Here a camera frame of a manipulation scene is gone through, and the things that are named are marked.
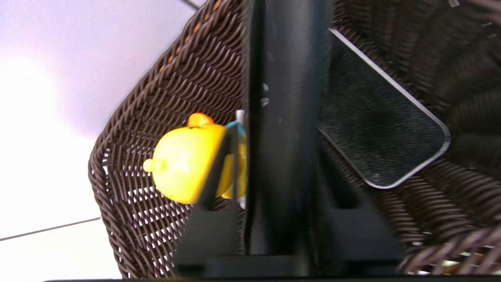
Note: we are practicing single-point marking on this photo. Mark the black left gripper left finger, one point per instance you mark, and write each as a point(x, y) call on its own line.
point(215, 235)

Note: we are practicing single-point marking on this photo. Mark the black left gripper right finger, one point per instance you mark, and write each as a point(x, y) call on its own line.
point(360, 235)

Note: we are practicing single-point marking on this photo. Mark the yellow duck toy figure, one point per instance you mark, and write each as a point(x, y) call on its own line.
point(184, 164)

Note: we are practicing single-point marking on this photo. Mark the black leather glasses case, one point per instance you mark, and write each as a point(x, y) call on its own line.
point(289, 117)

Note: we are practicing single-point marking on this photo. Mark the dark brown wicker basket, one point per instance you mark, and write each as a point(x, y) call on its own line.
point(176, 78)

